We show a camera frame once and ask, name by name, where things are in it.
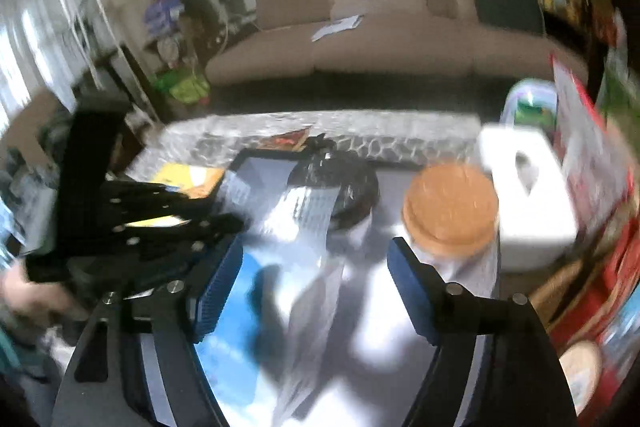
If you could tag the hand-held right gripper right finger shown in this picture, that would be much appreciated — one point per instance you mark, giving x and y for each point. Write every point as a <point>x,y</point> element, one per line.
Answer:
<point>415,292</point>

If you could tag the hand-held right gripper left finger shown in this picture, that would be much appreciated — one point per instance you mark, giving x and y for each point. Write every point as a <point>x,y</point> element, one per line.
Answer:
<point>217,292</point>

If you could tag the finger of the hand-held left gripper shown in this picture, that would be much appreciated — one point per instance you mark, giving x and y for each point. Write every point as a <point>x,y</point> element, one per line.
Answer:
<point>170,242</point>
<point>160,199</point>

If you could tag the yellow biscuit packet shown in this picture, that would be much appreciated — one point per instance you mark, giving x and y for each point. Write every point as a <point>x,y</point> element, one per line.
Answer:
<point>185,174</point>

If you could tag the blue and white tissue pack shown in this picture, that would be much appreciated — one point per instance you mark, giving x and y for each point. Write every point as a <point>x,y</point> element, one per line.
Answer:
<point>240,357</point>

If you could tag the jar with orange lid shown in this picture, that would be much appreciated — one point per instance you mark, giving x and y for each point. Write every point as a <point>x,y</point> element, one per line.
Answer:
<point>450,212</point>

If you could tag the black box with white interior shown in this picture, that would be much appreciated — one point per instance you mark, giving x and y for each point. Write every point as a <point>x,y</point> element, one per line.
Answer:
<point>380,382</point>

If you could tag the jar with dark lid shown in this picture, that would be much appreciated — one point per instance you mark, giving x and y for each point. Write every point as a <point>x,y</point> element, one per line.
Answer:
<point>350,192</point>

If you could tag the clear container with green contents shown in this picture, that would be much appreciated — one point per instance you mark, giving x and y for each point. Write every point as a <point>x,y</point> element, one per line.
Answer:
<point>532,107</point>

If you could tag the person's left hand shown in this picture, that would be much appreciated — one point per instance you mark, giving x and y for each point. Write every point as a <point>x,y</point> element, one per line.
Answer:
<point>25,292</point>

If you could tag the green bags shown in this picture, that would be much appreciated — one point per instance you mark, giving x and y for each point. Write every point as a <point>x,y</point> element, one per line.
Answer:
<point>185,89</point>

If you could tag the white tissue box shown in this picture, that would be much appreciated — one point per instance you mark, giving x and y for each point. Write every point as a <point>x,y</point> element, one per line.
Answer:
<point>530,217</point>

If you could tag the small brown snack packet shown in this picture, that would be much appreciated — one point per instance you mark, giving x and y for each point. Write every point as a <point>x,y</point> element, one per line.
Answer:
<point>285,140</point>

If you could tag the round table clock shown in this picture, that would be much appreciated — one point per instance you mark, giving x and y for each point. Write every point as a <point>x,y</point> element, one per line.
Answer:
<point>170,49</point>

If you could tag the wicker basket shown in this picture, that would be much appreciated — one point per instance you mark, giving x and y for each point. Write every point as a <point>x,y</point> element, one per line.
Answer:
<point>565,287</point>

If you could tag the white coat stand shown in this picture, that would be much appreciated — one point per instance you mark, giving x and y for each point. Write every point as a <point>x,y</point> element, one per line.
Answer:
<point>80,14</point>

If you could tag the stack of blue boxes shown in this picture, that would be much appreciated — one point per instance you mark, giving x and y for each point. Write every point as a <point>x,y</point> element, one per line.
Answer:
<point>162,12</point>

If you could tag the jar with brown lid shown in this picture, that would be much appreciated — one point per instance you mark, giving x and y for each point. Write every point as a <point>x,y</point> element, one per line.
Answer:
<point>580,372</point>

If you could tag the red and white packet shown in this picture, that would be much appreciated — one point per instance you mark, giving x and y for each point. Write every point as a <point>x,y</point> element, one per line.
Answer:
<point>585,142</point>

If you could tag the brown sofa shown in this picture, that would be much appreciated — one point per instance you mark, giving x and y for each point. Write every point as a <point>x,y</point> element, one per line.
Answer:
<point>390,52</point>

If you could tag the white paper sheet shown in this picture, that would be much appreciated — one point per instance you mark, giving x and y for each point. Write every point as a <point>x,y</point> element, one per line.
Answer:
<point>335,27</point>

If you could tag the dark cushion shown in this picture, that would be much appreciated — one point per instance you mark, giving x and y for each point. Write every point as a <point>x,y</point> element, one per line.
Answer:
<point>507,7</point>

